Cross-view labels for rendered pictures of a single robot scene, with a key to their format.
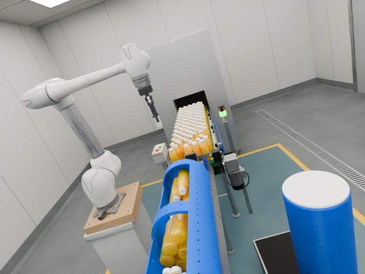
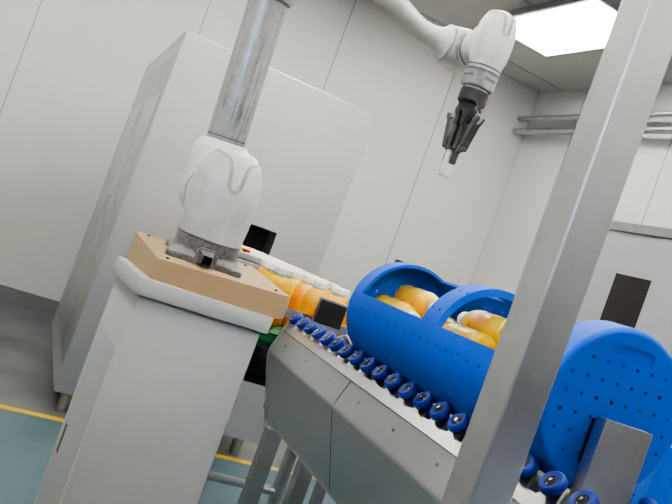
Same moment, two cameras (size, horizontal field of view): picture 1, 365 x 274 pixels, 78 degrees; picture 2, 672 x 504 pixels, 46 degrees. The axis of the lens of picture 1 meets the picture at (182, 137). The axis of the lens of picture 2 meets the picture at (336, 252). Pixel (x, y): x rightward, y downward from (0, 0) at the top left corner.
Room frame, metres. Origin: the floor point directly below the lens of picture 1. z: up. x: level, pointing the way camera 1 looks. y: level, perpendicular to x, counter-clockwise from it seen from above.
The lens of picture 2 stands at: (-0.48, 1.31, 1.17)
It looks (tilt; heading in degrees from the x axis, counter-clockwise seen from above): 1 degrees up; 330
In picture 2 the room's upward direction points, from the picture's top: 20 degrees clockwise
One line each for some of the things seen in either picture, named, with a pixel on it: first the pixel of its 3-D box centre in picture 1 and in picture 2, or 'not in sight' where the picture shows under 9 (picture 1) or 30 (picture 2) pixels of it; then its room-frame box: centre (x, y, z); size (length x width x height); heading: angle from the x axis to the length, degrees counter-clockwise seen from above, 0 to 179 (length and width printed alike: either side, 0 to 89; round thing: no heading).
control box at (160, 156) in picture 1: (159, 153); (236, 264); (1.92, 0.24, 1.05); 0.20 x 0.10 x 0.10; 170
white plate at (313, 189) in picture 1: (313, 187); not in sight; (0.86, -0.51, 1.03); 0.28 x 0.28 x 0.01
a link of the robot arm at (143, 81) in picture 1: (141, 81); (479, 80); (1.20, 0.10, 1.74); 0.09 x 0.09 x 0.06
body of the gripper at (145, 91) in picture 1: (147, 94); (469, 107); (1.20, 0.10, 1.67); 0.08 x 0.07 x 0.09; 3
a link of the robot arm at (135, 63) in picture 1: (133, 60); (491, 41); (1.21, 0.10, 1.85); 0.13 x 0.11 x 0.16; 170
